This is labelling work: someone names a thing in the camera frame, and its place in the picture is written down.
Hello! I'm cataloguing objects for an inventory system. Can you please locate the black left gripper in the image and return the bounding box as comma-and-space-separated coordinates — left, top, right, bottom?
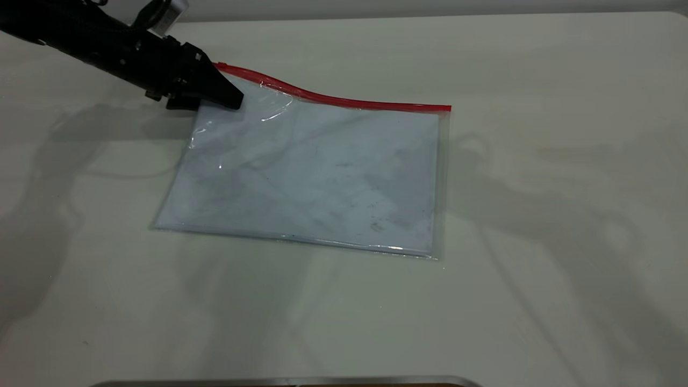
134, 35, 244, 111

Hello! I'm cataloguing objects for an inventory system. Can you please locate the clear zip bag red zipper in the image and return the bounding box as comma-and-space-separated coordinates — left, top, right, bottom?
153, 62, 452, 262

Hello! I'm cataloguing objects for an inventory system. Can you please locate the grey metal bar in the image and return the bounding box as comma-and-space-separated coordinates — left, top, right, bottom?
89, 375, 483, 387

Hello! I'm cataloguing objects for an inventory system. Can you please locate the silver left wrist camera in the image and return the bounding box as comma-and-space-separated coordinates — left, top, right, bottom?
160, 0, 190, 23

